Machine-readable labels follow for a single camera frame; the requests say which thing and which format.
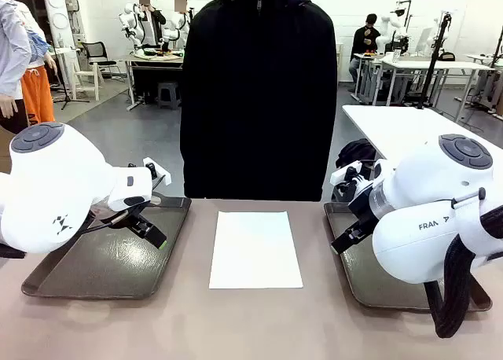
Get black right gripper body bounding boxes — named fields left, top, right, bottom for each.
left=348, top=186, right=378, bottom=222

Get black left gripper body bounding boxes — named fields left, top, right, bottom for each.
left=117, top=202, right=155, bottom=230

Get black-sleeved left forearm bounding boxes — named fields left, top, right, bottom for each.
left=314, top=112, right=338, bottom=200

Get black-sleeved right forearm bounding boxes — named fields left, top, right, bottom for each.
left=179, top=112, right=205, bottom=199

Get dark brown serving tray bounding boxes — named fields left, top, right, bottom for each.
left=21, top=193, right=193, bottom=301
left=323, top=200, right=493, bottom=313

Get black bag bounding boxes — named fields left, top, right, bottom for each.
left=336, top=138, right=380, bottom=168

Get white rounded table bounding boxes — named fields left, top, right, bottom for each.
left=341, top=104, right=503, bottom=168

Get white A4 paper sheet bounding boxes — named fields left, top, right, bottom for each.
left=208, top=211, right=304, bottom=289

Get grey plastic stool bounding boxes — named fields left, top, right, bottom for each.
left=156, top=80, right=182, bottom=110

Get white wooden chair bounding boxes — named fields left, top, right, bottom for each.
left=72, top=61, right=105, bottom=101

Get mannequin in orange trousers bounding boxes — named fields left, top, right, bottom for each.
left=15, top=2, right=58, bottom=125

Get black tripod pole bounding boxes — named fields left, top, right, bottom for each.
left=416, top=12, right=453, bottom=110

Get brown topped work table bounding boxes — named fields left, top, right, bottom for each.
left=124, top=51, right=185, bottom=112

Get seated person in black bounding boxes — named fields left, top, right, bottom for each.
left=348, top=13, right=382, bottom=92

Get black office chair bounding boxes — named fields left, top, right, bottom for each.
left=81, top=41, right=119, bottom=82

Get white computer monitor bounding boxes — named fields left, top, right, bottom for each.
left=415, top=26, right=433, bottom=57

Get standing person in black jacket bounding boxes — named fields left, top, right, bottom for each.
left=137, top=0, right=168, bottom=49

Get white tower with round vents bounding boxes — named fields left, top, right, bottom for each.
left=42, top=0, right=75, bottom=49

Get person in white top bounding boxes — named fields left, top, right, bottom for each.
left=171, top=0, right=190, bottom=50

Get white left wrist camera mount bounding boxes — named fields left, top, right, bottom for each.
left=142, top=157, right=173, bottom=187

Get black braided cable sleeve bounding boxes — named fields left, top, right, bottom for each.
left=426, top=208, right=503, bottom=340

